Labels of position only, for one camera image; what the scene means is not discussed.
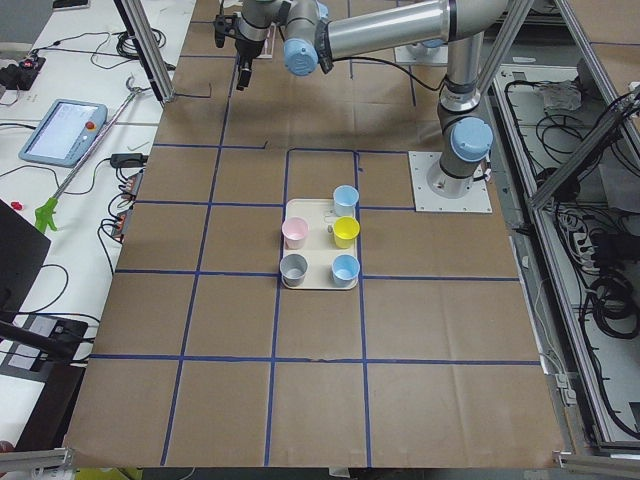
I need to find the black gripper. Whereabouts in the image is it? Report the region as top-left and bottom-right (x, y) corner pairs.
(235, 37), (260, 91)

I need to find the light blue plastic cup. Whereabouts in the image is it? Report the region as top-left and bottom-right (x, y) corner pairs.
(333, 185), (359, 217)

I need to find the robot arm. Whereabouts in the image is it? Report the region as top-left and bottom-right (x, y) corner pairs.
(215, 1), (507, 181)

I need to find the pink plastic cup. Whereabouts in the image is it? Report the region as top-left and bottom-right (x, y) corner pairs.
(281, 217), (309, 250)

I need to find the yellow plastic cup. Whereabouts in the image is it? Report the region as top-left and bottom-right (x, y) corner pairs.
(333, 216), (360, 249)

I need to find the grey plastic cup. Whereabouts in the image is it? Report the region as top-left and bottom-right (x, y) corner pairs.
(279, 254), (308, 288)

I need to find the blue teach pendant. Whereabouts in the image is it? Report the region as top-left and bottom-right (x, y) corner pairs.
(18, 99), (108, 168)

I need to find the cream rabbit print tray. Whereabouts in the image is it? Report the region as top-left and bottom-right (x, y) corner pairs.
(282, 199), (359, 290)

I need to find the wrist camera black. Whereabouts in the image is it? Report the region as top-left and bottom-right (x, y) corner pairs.
(213, 14), (238, 48)

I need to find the green handled grabber tool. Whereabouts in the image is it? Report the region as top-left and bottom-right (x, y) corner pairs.
(34, 74), (151, 234)

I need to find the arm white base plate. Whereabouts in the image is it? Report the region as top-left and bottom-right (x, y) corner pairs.
(408, 151), (492, 214)

